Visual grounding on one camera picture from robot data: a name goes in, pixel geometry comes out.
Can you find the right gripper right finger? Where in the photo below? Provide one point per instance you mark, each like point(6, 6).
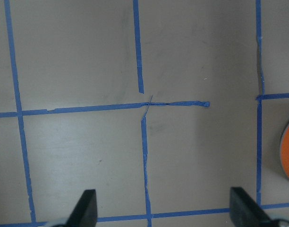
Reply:
point(245, 212)

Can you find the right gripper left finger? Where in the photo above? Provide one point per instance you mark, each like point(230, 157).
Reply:
point(84, 214)

